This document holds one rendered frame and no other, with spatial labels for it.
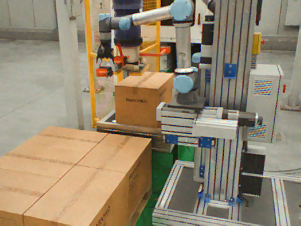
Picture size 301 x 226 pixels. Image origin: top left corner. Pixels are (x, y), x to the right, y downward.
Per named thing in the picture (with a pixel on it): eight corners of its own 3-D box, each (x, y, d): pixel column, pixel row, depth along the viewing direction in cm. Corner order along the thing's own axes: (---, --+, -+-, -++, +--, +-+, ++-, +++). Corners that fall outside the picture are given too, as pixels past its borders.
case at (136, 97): (137, 107, 358) (136, 70, 344) (173, 110, 347) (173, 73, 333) (115, 127, 304) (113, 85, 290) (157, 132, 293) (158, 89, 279)
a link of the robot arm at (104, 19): (109, 14, 197) (95, 13, 199) (109, 33, 200) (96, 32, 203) (113, 13, 204) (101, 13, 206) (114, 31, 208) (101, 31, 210)
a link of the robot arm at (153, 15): (195, -4, 201) (122, 13, 217) (192, -4, 191) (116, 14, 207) (199, 15, 204) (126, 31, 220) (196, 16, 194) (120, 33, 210)
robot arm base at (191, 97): (200, 98, 224) (201, 84, 220) (197, 105, 210) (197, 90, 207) (178, 97, 228) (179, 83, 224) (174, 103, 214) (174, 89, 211)
